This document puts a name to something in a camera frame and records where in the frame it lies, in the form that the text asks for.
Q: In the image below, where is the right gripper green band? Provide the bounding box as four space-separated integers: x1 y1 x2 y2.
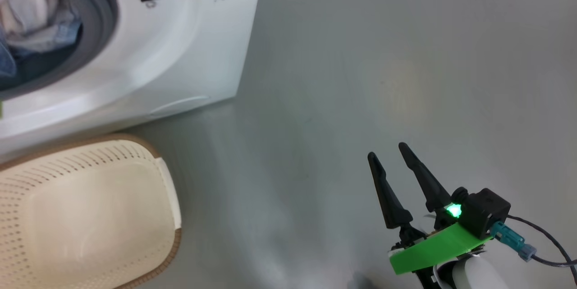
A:
367 142 494 289

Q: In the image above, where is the white garment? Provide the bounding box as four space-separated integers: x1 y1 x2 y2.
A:
0 0 76 53

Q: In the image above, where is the white front-load washing machine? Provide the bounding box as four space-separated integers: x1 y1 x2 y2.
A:
0 0 266 154

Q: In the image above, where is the cream perforated laundry basket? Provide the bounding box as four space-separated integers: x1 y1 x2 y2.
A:
0 133 182 289

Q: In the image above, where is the teal cable connector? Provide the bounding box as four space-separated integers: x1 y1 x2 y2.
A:
490 221 537 261

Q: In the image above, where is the thin black camera cable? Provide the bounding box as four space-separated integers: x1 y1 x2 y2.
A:
507 215 577 283

